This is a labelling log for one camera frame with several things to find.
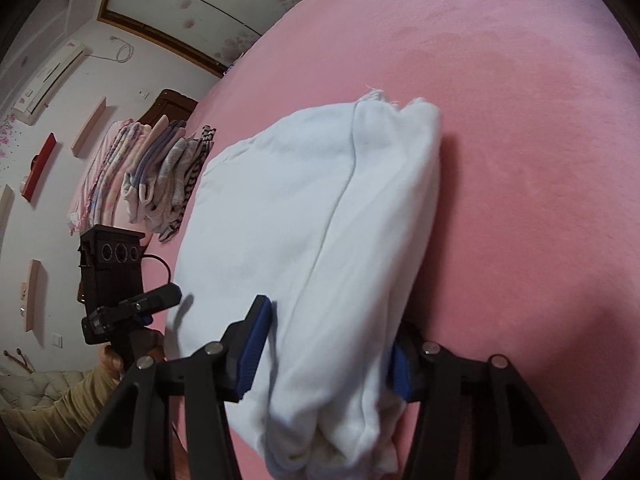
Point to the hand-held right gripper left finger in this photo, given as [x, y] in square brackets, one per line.
[255, 350]

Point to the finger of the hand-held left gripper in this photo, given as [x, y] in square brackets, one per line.
[150, 302]

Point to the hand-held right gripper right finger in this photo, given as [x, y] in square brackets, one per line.
[400, 370]

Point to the white printed sweatshirt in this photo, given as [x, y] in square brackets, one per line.
[300, 235]

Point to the person's left forearm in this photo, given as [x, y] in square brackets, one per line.
[80, 410]

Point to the stack of folded grey clothes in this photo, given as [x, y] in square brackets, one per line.
[185, 180]

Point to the person's left hand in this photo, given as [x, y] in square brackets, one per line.
[107, 360]

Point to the folded pink striped quilts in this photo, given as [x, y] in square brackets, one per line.
[105, 170]

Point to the cream quilted blanket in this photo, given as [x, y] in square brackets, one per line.
[25, 400]

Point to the dark wooden headboard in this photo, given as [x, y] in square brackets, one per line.
[170, 102]

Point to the white air conditioner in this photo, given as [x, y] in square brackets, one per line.
[50, 77]

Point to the pink bed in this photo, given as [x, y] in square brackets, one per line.
[525, 160]

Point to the floral sliding door wardrobe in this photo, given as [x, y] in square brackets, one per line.
[200, 10]

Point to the pale wooden wall shelf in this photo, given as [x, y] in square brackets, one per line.
[6, 212]
[34, 295]
[89, 127]

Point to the white wall switch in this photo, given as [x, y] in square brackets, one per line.
[57, 340]

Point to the red wall shelf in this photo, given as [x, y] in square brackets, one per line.
[39, 165]

